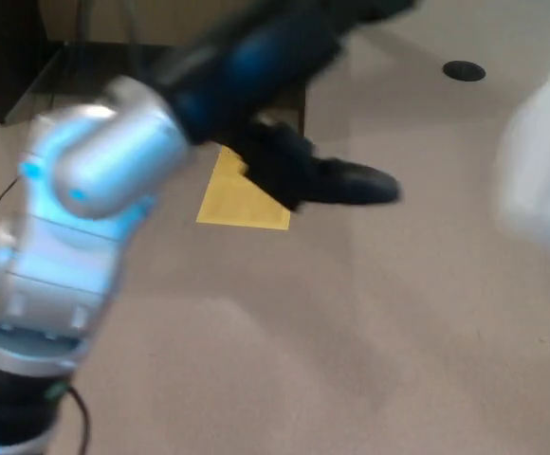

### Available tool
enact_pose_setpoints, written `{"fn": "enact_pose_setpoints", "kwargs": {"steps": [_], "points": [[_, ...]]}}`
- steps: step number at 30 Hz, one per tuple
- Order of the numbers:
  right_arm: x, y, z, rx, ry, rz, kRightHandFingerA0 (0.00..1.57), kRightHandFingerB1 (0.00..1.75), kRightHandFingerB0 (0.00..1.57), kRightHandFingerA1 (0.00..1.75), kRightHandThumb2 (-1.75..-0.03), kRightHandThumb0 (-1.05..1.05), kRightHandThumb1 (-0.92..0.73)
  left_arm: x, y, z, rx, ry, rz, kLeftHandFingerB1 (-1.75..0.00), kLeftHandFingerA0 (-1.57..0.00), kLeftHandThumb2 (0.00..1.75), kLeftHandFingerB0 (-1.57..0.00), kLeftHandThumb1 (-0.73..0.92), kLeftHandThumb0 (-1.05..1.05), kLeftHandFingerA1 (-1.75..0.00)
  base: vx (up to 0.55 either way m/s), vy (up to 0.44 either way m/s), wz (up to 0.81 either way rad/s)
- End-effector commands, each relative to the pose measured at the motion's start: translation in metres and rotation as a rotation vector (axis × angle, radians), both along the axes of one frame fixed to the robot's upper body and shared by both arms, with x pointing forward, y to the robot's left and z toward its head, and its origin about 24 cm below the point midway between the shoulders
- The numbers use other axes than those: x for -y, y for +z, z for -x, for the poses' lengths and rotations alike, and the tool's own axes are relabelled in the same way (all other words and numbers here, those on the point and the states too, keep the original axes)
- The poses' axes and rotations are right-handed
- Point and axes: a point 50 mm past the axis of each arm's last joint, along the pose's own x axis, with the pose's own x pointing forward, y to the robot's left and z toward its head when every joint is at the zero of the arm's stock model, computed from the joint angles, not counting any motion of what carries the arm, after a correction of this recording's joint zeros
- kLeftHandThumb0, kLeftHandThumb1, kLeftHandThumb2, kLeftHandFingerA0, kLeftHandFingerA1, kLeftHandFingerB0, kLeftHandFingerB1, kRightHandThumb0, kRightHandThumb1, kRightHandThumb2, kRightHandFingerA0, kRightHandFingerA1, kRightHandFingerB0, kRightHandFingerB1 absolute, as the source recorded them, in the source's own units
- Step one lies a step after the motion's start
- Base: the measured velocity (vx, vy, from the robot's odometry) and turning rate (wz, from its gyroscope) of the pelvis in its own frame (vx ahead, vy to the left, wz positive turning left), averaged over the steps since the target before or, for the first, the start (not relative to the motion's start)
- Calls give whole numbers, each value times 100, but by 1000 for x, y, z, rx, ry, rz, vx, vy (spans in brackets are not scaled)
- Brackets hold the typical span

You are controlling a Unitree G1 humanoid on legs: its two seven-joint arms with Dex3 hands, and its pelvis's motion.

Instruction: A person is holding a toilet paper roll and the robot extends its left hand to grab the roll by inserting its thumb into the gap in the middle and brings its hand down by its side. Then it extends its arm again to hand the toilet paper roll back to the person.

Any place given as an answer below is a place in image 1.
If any yellow paper sheet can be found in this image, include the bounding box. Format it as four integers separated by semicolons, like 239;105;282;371
194;144;292;231

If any dark wooden desk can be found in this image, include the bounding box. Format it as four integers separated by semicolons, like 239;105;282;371
0;0;308;139

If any black round floor cover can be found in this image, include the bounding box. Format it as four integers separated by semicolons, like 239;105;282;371
442;60;487;82

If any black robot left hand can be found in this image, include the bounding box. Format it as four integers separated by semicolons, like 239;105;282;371
156;0;404;213

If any white toilet paper roll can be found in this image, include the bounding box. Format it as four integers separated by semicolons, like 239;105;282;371
491;55;550;261

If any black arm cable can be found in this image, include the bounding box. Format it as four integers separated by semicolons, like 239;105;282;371
45;382;92;455

